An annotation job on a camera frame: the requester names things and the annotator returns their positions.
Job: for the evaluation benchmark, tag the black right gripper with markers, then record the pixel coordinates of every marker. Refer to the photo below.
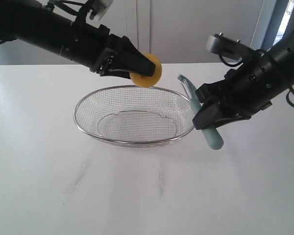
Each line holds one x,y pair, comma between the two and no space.
244,91

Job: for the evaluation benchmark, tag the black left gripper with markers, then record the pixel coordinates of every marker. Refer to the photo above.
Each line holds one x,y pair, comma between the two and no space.
102,52

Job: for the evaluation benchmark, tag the yellow lemon with sticker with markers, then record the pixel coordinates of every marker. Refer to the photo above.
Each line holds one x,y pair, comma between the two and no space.
152,77

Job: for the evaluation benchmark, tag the green handled peeler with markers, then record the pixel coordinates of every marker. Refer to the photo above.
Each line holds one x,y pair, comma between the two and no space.
200,120

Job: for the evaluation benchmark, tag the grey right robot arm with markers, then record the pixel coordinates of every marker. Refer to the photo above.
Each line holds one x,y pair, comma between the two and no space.
285,48

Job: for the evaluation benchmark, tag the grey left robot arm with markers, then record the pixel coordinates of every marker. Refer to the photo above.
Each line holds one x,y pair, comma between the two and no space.
60,27

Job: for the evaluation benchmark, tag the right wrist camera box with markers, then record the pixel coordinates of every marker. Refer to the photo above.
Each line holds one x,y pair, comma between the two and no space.
235,50

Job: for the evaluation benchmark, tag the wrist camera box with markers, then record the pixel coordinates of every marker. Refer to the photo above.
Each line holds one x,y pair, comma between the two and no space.
99,8
235,50

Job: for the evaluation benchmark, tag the oval metal wire basket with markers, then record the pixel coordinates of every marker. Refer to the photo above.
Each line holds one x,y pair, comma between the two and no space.
132,116

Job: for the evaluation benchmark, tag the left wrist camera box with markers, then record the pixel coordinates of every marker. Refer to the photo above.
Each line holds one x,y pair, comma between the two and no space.
99,8

